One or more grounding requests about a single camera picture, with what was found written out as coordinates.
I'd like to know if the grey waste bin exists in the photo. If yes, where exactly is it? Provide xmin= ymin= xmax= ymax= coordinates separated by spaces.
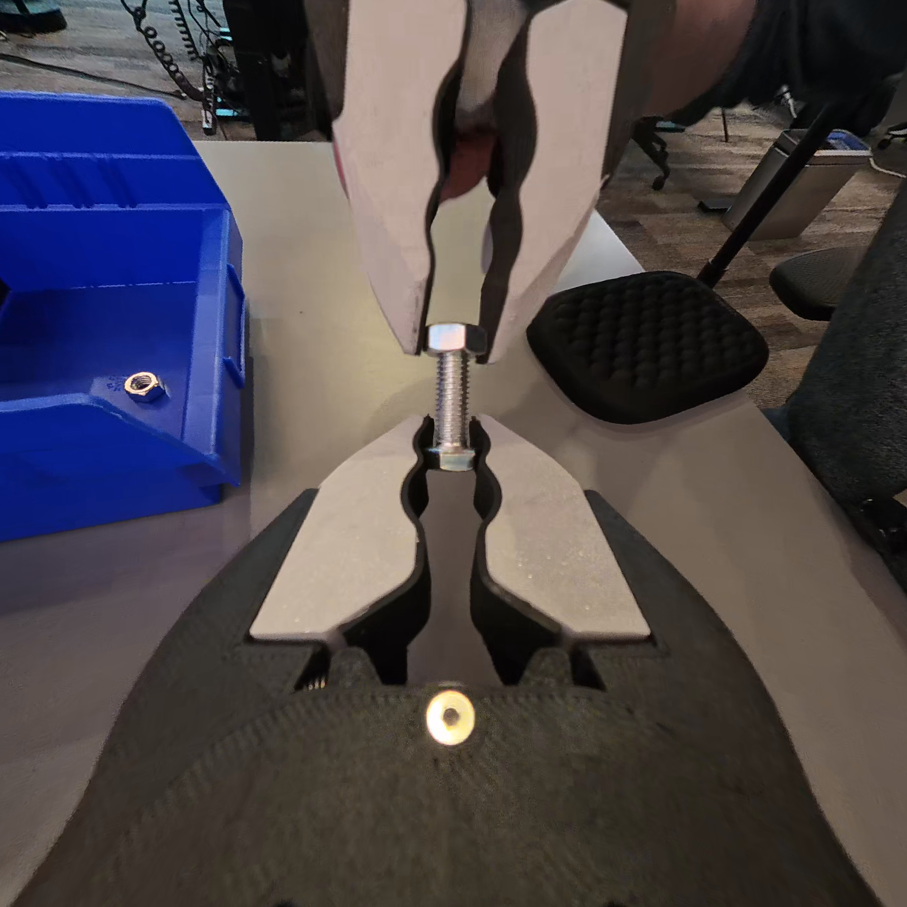
xmin=723 ymin=129 xmax=873 ymax=242

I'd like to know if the silver hex bolt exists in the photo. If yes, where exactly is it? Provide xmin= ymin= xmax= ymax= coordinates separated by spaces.
xmin=427 ymin=333 xmax=477 ymax=472

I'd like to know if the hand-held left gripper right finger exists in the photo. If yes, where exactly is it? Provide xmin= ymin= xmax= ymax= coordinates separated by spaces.
xmin=470 ymin=415 xmax=654 ymax=684

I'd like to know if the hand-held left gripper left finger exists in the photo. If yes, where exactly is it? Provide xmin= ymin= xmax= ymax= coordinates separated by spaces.
xmin=248 ymin=415 xmax=433 ymax=684

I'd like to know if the grey office chair seat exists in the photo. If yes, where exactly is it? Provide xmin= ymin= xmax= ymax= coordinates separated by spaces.
xmin=769 ymin=247 xmax=869 ymax=321

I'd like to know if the office chair base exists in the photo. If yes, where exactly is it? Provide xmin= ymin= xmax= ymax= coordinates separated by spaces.
xmin=631 ymin=117 xmax=686 ymax=191

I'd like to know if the person's right forearm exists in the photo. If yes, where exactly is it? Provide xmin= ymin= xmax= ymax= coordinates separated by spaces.
xmin=638 ymin=0 xmax=907 ymax=125

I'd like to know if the person's right hand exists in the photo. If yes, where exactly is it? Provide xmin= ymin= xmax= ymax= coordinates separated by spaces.
xmin=441 ymin=128 xmax=498 ymax=201

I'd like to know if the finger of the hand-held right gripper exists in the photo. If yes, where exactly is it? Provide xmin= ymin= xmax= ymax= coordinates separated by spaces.
xmin=477 ymin=0 xmax=629 ymax=365
xmin=332 ymin=0 xmax=470 ymax=355

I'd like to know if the blue plastic bin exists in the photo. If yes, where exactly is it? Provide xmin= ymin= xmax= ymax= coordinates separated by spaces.
xmin=0 ymin=92 xmax=249 ymax=543

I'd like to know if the black wrist rest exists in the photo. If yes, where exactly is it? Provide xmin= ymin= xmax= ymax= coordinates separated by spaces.
xmin=526 ymin=271 xmax=770 ymax=426

